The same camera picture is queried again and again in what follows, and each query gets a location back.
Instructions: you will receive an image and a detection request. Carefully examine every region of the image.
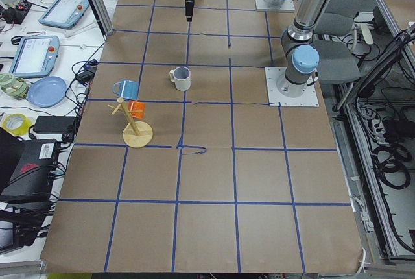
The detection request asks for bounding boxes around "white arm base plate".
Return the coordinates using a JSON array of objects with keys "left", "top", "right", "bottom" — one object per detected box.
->
[{"left": 265, "top": 67, "right": 319, "bottom": 107}]

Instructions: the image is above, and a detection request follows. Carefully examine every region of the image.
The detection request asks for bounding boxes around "wooden mug tree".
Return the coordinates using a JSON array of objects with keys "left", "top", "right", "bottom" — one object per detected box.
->
[{"left": 108, "top": 97, "right": 153, "bottom": 148}]

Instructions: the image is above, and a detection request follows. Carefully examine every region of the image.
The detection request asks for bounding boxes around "orange mug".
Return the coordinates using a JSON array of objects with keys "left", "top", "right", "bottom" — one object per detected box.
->
[{"left": 128, "top": 100, "right": 145, "bottom": 119}]

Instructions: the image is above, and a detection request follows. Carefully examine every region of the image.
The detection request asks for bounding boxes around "blue teach pendant lower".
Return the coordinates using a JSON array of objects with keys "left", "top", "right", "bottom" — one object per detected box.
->
[{"left": 10, "top": 36, "right": 60, "bottom": 79}]

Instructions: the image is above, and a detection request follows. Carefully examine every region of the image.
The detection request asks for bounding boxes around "green tape rolls stack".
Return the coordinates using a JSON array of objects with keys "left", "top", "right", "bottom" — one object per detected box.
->
[{"left": 1, "top": 73, "right": 29, "bottom": 99}]

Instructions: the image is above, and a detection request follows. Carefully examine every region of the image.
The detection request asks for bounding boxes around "yellow tape roll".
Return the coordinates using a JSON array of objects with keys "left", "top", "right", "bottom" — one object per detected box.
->
[{"left": 2, "top": 114, "right": 32, "bottom": 136}]

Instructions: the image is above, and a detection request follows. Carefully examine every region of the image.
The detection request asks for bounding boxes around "blue plate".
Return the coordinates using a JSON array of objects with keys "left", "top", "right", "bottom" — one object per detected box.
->
[{"left": 27, "top": 76, "right": 67, "bottom": 108}]

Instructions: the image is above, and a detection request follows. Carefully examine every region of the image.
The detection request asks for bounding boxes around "grey white mug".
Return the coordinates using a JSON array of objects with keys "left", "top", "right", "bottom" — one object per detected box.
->
[{"left": 169, "top": 67, "right": 191, "bottom": 91}]

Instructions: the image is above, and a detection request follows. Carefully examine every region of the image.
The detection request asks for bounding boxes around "blue mug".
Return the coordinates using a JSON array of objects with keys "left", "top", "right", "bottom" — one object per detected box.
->
[{"left": 112, "top": 80, "right": 139, "bottom": 100}]

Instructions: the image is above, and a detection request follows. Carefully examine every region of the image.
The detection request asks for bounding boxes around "blue teach pendant upper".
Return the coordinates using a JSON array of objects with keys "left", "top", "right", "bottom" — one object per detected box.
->
[{"left": 38, "top": 0, "right": 89, "bottom": 29}]

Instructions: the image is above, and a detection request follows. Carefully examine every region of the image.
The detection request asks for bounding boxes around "black computer box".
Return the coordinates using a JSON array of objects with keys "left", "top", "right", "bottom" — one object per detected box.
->
[{"left": 1, "top": 129, "right": 59, "bottom": 211}]

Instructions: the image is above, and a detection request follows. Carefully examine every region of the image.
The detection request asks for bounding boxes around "grey office chair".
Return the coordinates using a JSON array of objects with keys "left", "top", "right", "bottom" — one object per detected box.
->
[{"left": 312, "top": 0, "right": 364, "bottom": 84}]

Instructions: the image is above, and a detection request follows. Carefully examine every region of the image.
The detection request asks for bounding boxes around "blue teach pendant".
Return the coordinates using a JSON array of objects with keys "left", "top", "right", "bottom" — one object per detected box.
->
[
  {"left": 38, "top": 0, "right": 89, "bottom": 29},
  {"left": 10, "top": 36, "right": 60, "bottom": 79}
]

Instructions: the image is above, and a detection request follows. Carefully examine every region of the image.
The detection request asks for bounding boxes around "black power brick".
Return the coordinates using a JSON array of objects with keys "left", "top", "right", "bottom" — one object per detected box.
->
[{"left": 33, "top": 116, "right": 75, "bottom": 134}]

